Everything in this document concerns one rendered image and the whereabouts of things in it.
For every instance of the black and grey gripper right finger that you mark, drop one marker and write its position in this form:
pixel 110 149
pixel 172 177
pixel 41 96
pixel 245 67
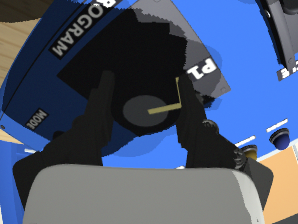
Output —
pixel 200 135

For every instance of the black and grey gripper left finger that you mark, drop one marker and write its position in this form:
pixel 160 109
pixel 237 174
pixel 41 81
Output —
pixel 88 132

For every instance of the blue console panel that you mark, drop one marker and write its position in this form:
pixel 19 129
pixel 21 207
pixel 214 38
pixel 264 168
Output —
pixel 239 54

